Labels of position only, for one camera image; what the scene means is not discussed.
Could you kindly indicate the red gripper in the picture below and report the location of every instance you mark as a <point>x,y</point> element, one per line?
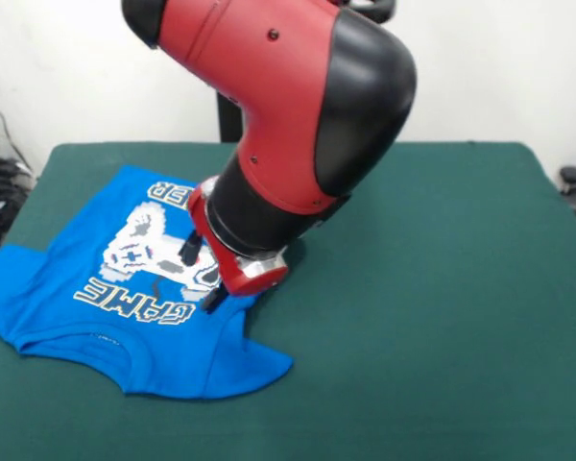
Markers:
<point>235,274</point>

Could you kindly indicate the blue shirt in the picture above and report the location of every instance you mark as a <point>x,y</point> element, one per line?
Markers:
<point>67,298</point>

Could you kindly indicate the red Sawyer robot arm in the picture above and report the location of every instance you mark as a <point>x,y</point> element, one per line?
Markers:
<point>293,86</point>

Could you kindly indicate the dark green table cloth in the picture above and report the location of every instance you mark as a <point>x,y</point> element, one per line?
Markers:
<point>413,360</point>

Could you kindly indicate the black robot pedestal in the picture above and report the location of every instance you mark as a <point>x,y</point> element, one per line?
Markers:
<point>228,120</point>

